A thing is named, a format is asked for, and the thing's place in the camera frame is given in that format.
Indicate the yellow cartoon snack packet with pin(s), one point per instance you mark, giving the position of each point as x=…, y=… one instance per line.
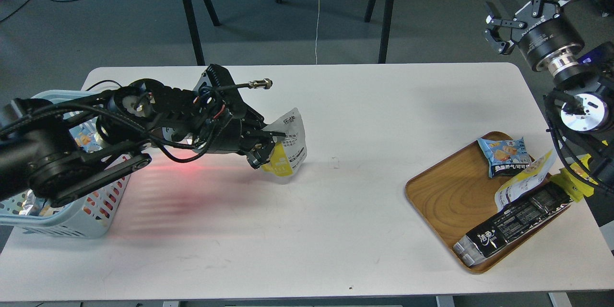
x=576, y=188

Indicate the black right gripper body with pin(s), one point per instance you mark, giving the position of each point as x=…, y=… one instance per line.
x=549, y=44

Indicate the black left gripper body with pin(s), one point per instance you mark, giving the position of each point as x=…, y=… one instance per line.
x=231, y=135

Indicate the snacks inside basket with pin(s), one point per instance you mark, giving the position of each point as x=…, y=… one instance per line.
x=85, y=137

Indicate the white yellow snack bag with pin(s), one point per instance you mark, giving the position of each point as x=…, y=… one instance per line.
x=525, y=180

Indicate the yellow white snack pouch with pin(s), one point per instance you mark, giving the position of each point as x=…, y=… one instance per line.
x=290, y=152

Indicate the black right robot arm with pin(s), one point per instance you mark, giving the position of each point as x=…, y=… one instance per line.
x=579, y=110

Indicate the wooden tray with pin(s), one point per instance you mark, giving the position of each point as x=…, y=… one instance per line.
x=456, y=196

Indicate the blue snack packet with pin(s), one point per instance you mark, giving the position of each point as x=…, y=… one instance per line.
x=505, y=157

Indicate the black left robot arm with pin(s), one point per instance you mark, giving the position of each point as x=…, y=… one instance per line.
x=63, y=151

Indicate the black long snack package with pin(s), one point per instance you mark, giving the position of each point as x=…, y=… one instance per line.
x=516, y=220

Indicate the light blue plastic basket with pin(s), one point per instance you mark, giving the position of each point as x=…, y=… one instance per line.
x=88, y=217

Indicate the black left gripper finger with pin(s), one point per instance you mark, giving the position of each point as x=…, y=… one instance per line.
x=274, y=135
x=260, y=154

